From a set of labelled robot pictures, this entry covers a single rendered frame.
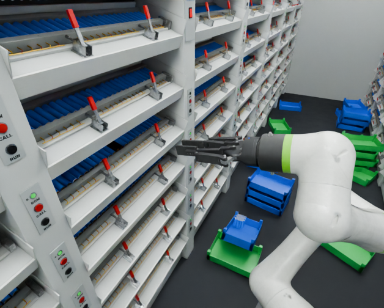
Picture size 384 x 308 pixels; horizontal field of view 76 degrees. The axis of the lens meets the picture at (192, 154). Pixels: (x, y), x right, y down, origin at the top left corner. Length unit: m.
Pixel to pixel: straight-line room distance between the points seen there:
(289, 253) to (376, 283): 1.00
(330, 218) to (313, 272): 1.29
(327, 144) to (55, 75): 0.56
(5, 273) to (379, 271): 1.89
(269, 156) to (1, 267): 0.63
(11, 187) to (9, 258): 0.19
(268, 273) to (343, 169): 0.58
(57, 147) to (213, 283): 1.25
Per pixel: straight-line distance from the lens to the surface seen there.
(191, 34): 1.02
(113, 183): 0.79
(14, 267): 0.70
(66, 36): 0.67
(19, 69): 0.57
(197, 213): 1.71
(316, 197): 0.55
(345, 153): 0.58
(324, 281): 1.82
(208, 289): 1.62
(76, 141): 0.67
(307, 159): 0.57
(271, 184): 2.06
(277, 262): 1.04
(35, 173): 0.60
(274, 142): 0.59
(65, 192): 0.76
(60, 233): 0.71
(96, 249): 0.89
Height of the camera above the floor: 1.42
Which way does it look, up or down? 33 degrees down
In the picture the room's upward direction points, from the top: straight up
